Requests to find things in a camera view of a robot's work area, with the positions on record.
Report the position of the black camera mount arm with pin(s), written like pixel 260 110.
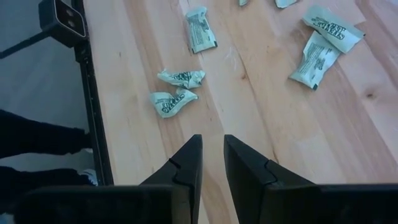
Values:
pixel 21 46

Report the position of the person's shoe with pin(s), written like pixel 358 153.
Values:
pixel 90 175

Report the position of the person's leg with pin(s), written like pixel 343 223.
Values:
pixel 37 133
pixel 37 183

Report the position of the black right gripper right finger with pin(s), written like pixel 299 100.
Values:
pixel 245 168

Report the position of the green white stevia packet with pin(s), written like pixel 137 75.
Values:
pixel 334 28
pixel 169 104
pixel 314 60
pixel 200 31
pixel 285 3
pixel 183 79
pixel 243 2

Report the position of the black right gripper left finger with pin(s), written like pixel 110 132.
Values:
pixel 186 161

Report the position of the black table-level camera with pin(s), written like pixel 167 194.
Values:
pixel 62 21

